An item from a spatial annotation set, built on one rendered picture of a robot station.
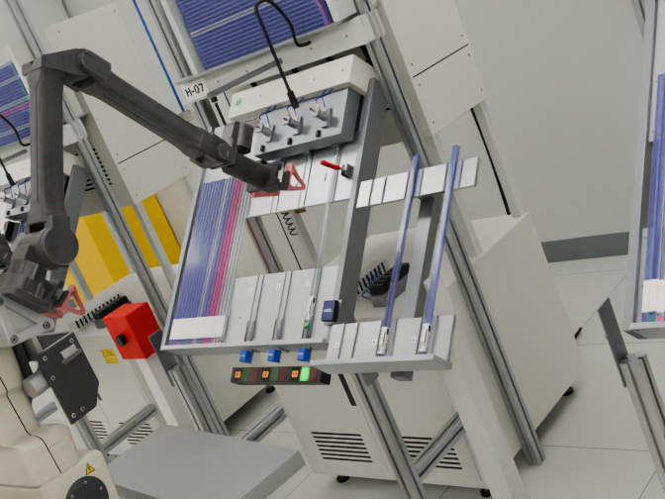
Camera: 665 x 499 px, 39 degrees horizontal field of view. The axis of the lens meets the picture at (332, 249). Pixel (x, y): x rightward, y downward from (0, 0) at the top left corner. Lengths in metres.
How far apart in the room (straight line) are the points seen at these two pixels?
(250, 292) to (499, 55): 1.86
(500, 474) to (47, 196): 1.23
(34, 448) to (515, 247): 1.55
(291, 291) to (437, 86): 0.73
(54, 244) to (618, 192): 2.68
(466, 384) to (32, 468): 0.97
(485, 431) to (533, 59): 2.04
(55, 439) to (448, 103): 1.42
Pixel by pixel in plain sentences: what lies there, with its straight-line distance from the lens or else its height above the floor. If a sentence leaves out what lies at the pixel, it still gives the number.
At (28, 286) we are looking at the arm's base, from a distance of 1.84.
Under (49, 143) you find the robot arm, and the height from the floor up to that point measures 1.41.
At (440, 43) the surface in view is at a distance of 2.77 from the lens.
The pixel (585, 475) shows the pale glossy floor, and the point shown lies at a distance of 2.80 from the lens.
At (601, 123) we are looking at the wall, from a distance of 3.95.
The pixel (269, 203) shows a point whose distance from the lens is 2.64.
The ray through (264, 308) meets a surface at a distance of 2.51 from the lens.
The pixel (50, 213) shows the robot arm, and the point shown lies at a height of 1.30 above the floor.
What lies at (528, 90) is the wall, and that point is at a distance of 4.03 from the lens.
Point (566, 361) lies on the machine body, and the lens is 3.11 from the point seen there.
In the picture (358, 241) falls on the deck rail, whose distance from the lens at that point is 2.37.
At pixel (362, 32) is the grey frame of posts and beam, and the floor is 1.34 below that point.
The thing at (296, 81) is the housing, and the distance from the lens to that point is 2.63.
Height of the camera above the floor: 1.50
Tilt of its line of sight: 15 degrees down
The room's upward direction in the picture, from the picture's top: 23 degrees counter-clockwise
